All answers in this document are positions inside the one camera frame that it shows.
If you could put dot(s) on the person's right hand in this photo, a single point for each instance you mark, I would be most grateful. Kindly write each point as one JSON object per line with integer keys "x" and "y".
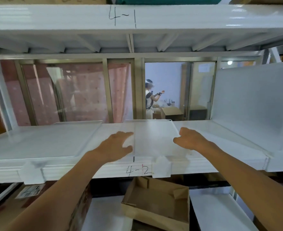
{"x": 194, "y": 140}

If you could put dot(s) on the person's right forearm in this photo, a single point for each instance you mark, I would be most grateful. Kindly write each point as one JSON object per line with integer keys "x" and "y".
{"x": 252, "y": 182}

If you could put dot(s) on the person's left thumb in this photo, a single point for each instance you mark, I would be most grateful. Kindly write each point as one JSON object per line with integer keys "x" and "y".
{"x": 127, "y": 150}

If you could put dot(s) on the metal sliding window frame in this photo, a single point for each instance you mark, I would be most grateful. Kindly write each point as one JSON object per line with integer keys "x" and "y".
{"x": 138, "y": 91}

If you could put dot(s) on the person's right thumb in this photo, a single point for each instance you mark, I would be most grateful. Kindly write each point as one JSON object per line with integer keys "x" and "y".
{"x": 177, "y": 141}

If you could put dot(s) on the white paper notice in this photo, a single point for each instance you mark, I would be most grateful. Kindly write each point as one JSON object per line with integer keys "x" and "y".
{"x": 204, "y": 68}

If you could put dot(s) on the open empty cardboard box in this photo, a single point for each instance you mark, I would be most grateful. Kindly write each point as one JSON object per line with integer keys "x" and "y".
{"x": 158, "y": 202}

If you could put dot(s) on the person's left hand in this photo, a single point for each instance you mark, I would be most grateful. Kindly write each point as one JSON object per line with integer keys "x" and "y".
{"x": 110, "y": 149}

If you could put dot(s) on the clear plastic divider panel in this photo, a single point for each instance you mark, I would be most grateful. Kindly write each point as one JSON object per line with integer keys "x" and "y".
{"x": 43, "y": 139}
{"x": 252, "y": 98}
{"x": 153, "y": 139}

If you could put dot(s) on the white metal shelf rack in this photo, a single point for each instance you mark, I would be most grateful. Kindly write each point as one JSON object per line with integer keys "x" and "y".
{"x": 59, "y": 19}

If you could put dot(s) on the small open cardboard box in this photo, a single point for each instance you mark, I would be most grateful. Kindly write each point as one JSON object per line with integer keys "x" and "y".
{"x": 156, "y": 114}

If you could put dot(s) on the person's left forearm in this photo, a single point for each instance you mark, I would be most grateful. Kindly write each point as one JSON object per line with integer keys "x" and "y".
{"x": 57, "y": 194}

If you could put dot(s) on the labelled brown cardboard box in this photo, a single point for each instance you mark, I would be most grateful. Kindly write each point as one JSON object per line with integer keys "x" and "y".
{"x": 9, "y": 209}

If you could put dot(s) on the pink dotted curtain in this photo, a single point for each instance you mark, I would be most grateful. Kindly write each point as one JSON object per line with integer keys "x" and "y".
{"x": 83, "y": 93}

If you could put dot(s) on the closed brown cardboard box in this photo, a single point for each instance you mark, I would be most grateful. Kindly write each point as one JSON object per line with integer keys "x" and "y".
{"x": 172, "y": 113}

